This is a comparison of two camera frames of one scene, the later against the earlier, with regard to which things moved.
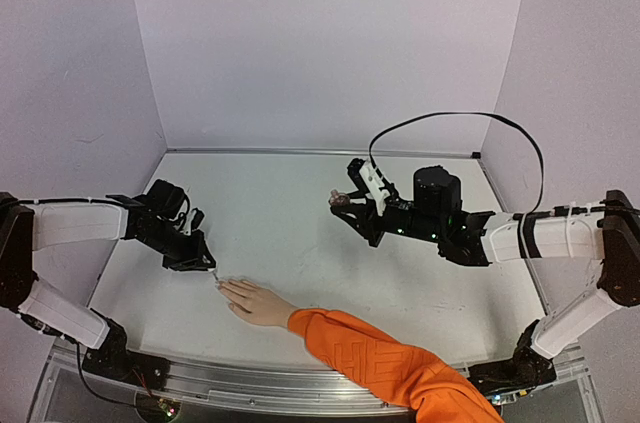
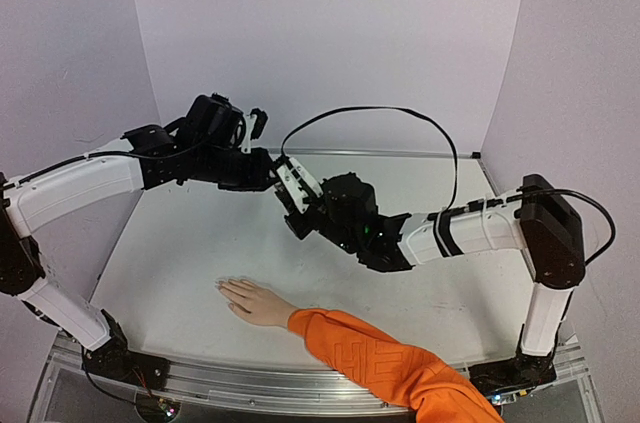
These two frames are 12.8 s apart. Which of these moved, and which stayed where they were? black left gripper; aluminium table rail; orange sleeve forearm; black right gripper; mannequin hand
Moved: black right gripper; black left gripper
Stayed: orange sleeve forearm; aluminium table rail; mannequin hand
